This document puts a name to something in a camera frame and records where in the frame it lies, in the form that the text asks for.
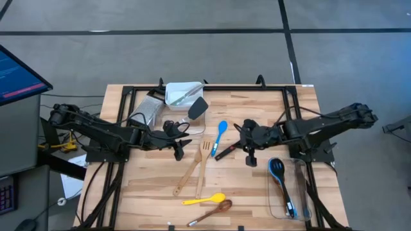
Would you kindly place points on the light wooden spatula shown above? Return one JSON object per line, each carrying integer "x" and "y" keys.
{"x": 186, "y": 176}

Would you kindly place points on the small blue silicone spoon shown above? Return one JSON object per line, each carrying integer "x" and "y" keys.
{"x": 223, "y": 126}

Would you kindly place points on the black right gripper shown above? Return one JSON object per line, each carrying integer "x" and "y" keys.
{"x": 252, "y": 138}

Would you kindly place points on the wooden slotted spatula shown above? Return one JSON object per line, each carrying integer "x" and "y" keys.
{"x": 203, "y": 173}

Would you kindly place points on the black round-head turner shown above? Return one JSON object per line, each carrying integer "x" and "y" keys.
{"x": 224, "y": 154}

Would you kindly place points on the metal box grater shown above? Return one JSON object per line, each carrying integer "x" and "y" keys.
{"x": 146, "y": 109}

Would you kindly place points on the grey desk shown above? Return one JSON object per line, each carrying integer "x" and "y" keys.
{"x": 19, "y": 134}

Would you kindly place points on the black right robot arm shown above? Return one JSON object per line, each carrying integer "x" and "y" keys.
{"x": 327, "y": 123}

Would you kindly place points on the white paper sheet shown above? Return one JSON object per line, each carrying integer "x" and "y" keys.
{"x": 69, "y": 186}

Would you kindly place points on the clear plastic container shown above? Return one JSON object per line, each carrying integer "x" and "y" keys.
{"x": 197, "y": 126}
{"x": 297, "y": 179}

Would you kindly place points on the black metal table frame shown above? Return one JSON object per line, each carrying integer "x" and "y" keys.
{"x": 244, "y": 88}

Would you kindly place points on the blue-screen monitor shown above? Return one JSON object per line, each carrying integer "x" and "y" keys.
{"x": 19, "y": 80}

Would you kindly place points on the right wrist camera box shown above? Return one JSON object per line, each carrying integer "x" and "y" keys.
{"x": 269, "y": 134}

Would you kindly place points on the small white label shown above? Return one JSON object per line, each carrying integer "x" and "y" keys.
{"x": 307, "y": 85}

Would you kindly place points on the silver serrated steel knife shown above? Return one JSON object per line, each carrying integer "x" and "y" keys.
{"x": 176, "y": 102}

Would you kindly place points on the black rectangular-head turner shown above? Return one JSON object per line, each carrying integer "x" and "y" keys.
{"x": 198, "y": 107}

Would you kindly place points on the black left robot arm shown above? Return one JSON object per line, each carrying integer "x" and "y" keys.
{"x": 102, "y": 131}

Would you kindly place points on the grey stand leg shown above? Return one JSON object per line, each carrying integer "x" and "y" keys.
{"x": 398, "y": 125}

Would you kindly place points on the yellow silicone spoon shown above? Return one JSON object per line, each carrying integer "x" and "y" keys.
{"x": 218, "y": 196}

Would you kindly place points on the large blue silicone spoon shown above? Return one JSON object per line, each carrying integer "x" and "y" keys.
{"x": 295, "y": 213}

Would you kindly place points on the black slotted spoon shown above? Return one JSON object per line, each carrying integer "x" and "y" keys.
{"x": 284, "y": 192}

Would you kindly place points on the black keyboard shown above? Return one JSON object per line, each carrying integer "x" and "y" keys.
{"x": 6, "y": 195}

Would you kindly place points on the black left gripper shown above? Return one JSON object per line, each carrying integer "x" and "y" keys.
{"x": 170, "y": 141}

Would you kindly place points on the white plastic bin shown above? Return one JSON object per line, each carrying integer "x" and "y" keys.
{"x": 175, "y": 91}

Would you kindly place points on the black computer mouse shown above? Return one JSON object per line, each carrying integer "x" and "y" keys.
{"x": 25, "y": 225}

